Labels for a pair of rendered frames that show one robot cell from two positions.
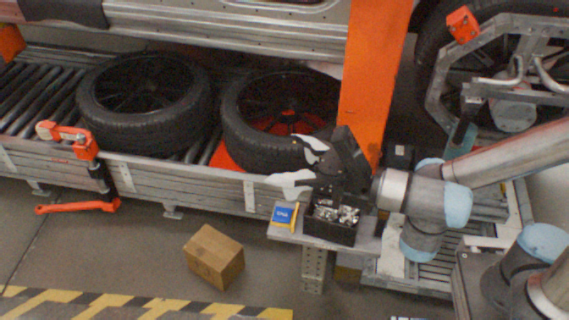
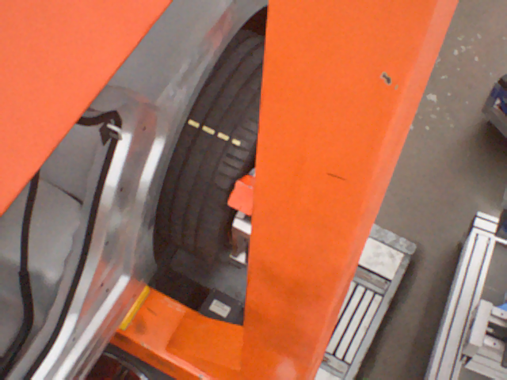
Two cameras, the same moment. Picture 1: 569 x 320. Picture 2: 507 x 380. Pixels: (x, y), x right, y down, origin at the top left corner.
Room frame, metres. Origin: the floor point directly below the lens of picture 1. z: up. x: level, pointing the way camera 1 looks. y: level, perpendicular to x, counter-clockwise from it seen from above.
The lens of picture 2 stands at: (1.16, 0.32, 2.81)
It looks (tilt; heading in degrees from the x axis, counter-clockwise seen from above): 61 degrees down; 283
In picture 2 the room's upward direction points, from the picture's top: 4 degrees clockwise
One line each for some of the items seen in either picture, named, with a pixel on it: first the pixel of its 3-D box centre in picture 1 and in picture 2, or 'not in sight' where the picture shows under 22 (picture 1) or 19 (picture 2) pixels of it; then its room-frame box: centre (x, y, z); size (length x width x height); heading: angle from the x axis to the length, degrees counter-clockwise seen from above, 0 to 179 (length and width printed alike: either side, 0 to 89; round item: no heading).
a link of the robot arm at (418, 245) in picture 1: (423, 226); not in sight; (0.51, -0.27, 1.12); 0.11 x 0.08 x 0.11; 160
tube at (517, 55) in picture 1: (501, 61); not in sight; (1.22, -0.70, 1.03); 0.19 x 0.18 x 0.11; 168
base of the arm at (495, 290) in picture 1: (520, 282); not in sight; (0.53, -0.56, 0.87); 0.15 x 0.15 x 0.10
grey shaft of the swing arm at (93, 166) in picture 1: (97, 173); not in sight; (1.40, 0.87, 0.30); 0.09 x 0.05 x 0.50; 78
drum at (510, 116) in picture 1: (510, 100); not in sight; (1.25, -0.81, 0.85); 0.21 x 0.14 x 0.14; 168
